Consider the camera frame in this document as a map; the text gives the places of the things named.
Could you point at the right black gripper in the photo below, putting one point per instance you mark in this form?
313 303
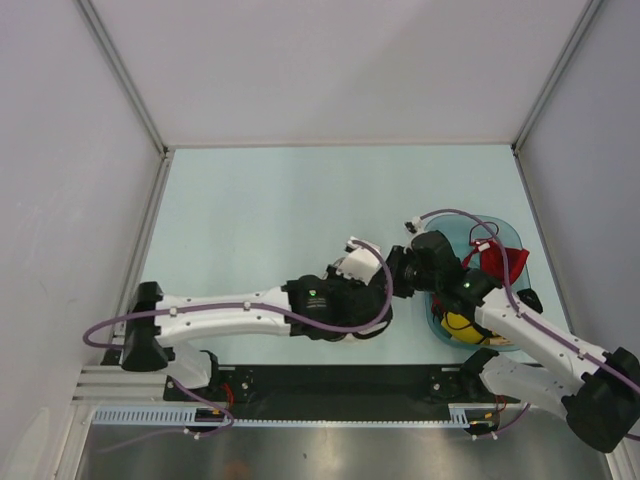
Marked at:
396 258

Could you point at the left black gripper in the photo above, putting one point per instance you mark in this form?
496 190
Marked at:
326 280

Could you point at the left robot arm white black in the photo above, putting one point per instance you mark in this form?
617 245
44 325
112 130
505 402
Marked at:
161 328

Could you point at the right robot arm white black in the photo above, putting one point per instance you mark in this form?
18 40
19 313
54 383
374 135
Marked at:
595 391

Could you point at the yellow black bra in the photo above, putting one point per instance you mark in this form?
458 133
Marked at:
459 330

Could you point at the red bra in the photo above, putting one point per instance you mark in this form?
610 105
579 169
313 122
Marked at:
504 264

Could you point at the teal transparent plastic basin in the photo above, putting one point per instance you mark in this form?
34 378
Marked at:
456 228

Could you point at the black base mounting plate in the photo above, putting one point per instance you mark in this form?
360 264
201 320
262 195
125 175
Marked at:
359 393

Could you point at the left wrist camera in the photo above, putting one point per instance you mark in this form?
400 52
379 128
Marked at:
360 263

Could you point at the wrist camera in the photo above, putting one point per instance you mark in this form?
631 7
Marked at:
414 226
360 263

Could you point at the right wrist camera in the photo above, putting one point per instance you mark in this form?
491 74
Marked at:
414 226

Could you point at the white slotted cable duct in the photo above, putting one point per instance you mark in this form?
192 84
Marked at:
196 417

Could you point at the aluminium frame rail front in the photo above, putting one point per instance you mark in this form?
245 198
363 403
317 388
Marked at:
110 385

